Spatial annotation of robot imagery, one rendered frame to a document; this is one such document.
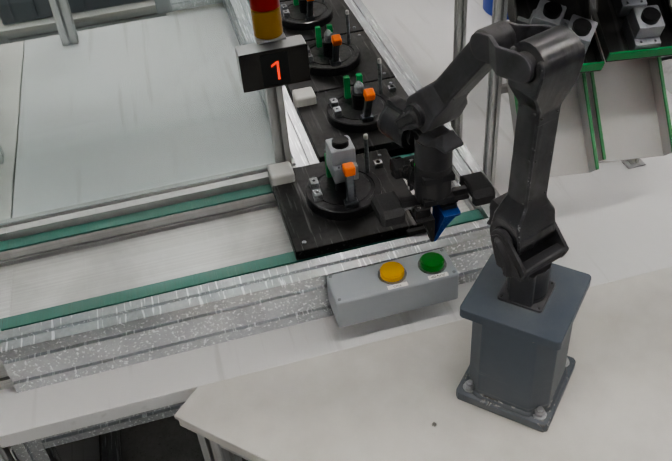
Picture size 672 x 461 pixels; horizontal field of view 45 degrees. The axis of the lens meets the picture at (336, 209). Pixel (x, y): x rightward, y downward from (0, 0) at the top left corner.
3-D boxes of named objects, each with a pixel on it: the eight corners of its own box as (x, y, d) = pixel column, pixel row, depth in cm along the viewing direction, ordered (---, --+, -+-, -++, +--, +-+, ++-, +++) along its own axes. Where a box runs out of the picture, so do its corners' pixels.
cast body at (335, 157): (359, 179, 143) (357, 147, 138) (335, 184, 142) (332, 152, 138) (346, 153, 149) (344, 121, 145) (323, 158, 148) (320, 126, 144)
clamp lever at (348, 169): (358, 202, 142) (355, 167, 137) (347, 204, 141) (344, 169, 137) (352, 190, 144) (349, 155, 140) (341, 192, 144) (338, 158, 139)
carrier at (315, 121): (434, 141, 163) (434, 87, 155) (319, 165, 159) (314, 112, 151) (396, 84, 182) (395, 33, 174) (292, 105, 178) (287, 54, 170)
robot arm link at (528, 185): (591, 34, 89) (549, 13, 93) (544, 55, 86) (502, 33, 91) (554, 244, 110) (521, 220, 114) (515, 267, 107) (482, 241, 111)
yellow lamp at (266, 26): (285, 36, 136) (282, 9, 133) (256, 42, 135) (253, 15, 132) (279, 24, 140) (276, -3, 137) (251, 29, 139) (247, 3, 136)
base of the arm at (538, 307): (541, 314, 110) (545, 282, 107) (496, 299, 113) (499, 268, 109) (557, 281, 115) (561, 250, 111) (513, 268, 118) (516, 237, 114)
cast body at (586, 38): (578, 70, 134) (589, 44, 128) (553, 61, 135) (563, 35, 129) (593, 33, 138) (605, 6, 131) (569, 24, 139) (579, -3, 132)
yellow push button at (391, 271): (407, 283, 132) (407, 274, 131) (384, 288, 131) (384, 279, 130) (399, 267, 135) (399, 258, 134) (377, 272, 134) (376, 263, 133)
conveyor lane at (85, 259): (481, 253, 150) (484, 212, 143) (18, 364, 136) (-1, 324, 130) (428, 168, 171) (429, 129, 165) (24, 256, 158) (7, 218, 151)
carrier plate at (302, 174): (428, 230, 142) (428, 221, 141) (296, 260, 138) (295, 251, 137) (386, 156, 160) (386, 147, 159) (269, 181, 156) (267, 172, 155)
